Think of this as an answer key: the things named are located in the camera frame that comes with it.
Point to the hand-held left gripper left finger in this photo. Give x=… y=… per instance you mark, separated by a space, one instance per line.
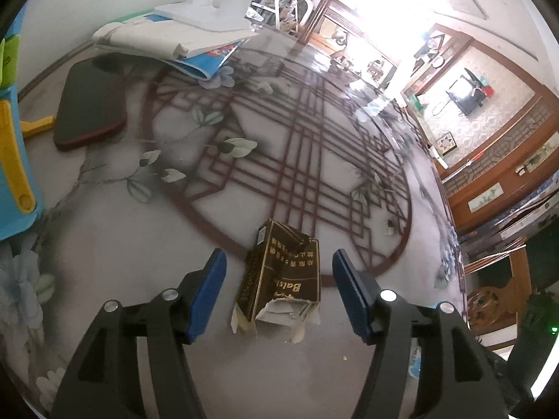
x=207 y=297

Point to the tall wall scroll painting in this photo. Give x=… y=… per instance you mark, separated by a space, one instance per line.
x=535 y=159

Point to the yellow plastic piece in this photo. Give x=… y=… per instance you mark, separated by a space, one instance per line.
x=37 y=126

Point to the stack of papers and magazines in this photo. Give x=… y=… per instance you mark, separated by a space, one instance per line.
x=153 y=37

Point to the blue wall poster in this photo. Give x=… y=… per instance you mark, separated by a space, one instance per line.
x=515 y=209

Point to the dark red pad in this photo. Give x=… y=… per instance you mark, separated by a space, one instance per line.
x=89 y=104

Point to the mop with red-white pole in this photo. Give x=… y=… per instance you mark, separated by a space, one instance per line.
x=469 y=161

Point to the wooden bench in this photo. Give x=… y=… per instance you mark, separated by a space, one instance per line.
x=332 y=22

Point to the colourful blue children's book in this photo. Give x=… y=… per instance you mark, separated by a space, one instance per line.
x=205 y=63

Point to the blue plastic toy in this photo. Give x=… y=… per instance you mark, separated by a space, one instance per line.
x=13 y=174

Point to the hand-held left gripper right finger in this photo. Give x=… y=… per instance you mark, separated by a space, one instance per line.
x=353 y=297

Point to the carved wooden chair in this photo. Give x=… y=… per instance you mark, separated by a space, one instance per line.
x=493 y=301

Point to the brown cigarette box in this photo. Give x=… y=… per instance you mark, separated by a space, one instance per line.
x=279 y=279

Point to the wall-mounted television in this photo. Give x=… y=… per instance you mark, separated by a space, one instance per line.
x=467 y=91

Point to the small framed star picture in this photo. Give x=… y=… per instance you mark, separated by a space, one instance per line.
x=445 y=142

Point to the short wall scroll painting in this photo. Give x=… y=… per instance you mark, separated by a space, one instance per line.
x=487 y=196

